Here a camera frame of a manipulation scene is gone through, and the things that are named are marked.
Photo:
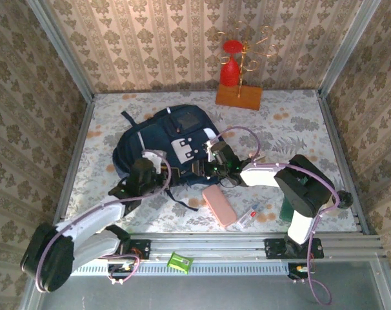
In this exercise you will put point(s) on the navy blue backpack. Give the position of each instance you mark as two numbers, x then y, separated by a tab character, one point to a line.
160	139

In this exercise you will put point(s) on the pink pencil case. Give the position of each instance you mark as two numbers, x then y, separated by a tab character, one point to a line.
219	206

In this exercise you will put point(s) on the syringe-like pen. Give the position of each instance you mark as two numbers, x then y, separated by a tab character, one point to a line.
247	218

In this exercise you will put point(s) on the green transparent ruler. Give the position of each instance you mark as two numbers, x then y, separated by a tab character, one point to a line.
286	210

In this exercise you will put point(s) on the clear bottle black cap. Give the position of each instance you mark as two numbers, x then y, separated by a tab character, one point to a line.
344	198

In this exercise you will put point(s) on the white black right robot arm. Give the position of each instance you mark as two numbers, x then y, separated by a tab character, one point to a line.
305	184

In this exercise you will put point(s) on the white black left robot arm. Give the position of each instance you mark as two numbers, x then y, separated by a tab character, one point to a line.
95	214

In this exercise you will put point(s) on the green tissue packet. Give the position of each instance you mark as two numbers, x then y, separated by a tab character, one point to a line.
179	262

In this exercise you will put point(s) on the red wine glass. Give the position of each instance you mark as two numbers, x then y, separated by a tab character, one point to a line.
229	76

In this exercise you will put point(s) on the aluminium frame bar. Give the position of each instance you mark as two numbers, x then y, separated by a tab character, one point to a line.
337	145
344	51
64	51
75	161

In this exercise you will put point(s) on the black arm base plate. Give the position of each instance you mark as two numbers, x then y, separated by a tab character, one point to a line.
144	248
274	248

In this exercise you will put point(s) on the wide aluminium mounting rail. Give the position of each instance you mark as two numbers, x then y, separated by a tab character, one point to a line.
208	245

